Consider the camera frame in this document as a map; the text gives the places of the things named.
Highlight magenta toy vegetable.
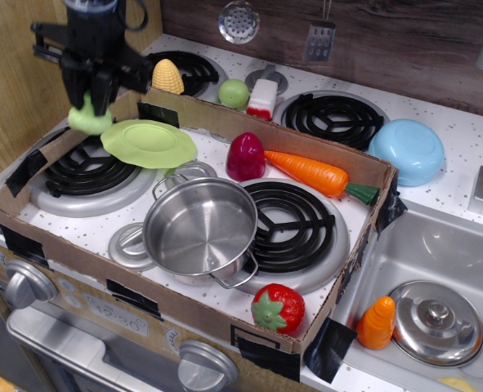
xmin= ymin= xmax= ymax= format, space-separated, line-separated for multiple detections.
xmin=226 ymin=132 xmax=266 ymax=181

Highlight hanging metal spatula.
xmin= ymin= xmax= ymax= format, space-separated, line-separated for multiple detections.
xmin=303 ymin=0 xmax=336 ymax=62

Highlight light green plastic plate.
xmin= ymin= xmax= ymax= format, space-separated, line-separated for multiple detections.
xmin=101 ymin=119 xmax=197 ymax=169

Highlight right grey oven knob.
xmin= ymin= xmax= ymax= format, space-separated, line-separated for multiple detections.
xmin=177 ymin=340 xmax=239 ymax=392

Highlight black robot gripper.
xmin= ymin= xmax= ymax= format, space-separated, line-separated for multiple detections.
xmin=30 ymin=1 xmax=152 ymax=116

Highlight front right black burner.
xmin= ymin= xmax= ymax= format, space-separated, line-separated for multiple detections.
xmin=238 ymin=179 xmax=350 ymax=295

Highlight oven clock display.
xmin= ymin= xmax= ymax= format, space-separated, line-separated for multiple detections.
xmin=83 ymin=293 xmax=149 ymax=337

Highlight yellow toy at bottom edge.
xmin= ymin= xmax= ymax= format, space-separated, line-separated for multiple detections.
xmin=438 ymin=377 xmax=478 ymax=392

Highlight small orange toy carrot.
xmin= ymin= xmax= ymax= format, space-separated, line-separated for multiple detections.
xmin=356 ymin=296 xmax=396 ymax=350

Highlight light blue plastic bowl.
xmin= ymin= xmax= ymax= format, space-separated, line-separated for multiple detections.
xmin=368 ymin=119 xmax=445 ymax=187

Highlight yellow toy corn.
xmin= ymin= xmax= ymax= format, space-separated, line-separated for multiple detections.
xmin=152 ymin=59 xmax=185 ymax=95

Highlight red toy strawberry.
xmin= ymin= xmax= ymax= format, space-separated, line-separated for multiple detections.
xmin=251 ymin=283 xmax=306 ymax=335

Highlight stainless steel pot lid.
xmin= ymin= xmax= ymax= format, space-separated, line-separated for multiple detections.
xmin=389 ymin=280 xmax=483 ymax=368

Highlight light green toy broccoli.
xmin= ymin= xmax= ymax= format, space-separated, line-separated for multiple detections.
xmin=68 ymin=91 xmax=113 ymax=136

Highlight front left black burner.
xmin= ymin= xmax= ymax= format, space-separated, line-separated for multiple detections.
xmin=30 ymin=136 xmax=157 ymax=218

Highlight hanging metal skimmer ladle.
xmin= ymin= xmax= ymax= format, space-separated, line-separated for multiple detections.
xmin=217 ymin=1 xmax=261 ymax=45

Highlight metal sink basin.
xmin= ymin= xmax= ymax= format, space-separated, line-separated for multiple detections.
xmin=333 ymin=202 xmax=483 ymax=391

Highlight grey oven door handle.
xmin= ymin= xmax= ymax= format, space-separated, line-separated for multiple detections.
xmin=7 ymin=307 xmax=183 ymax=391

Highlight back left black burner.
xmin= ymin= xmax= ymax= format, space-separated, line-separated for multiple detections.
xmin=146 ymin=51 xmax=228 ymax=103

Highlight left grey oven knob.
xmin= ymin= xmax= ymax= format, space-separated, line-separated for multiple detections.
xmin=5 ymin=260 xmax=58 ymax=309

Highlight green toy apple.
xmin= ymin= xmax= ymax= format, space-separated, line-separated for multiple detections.
xmin=218 ymin=79 xmax=249 ymax=109

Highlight grey oven knob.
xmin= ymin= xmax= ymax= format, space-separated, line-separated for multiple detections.
xmin=177 ymin=340 xmax=239 ymax=392
xmin=5 ymin=260 xmax=58 ymax=309

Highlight brown cardboard fence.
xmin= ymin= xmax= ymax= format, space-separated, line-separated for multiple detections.
xmin=0 ymin=90 xmax=399 ymax=378

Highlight white and red toy block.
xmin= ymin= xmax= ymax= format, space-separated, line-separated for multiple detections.
xmin=246 ymin=78 xmax=278 ymax=120

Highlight black burner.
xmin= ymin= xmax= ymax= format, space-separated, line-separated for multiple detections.
xmin=273 ymin=90 xmax=390 ymax=151
xmin=238 ymin=179 xmax=350 ymax=295
xmin=146 ymin=51 xmax=228 ymax=103
xmin=30 ymin=136 xmax=157 ymax=218

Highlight back right black burner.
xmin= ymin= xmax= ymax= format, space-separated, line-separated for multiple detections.
xmin=273 ymin=90 xmax=390 ymax=151

